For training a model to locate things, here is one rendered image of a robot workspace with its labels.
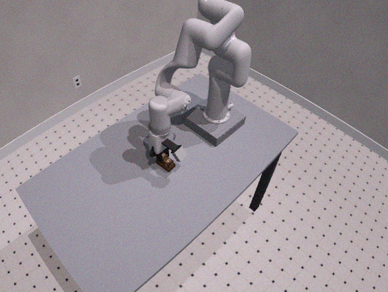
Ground brown calendar cube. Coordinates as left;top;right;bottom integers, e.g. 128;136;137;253
164;157;173;169
161;151;168;163

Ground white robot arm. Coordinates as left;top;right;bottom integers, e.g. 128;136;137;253
149;0;252;135

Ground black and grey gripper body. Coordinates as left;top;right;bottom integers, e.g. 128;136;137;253
149;126;173;155

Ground brown shallow tray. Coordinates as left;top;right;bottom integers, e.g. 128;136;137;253
156;160;176;172

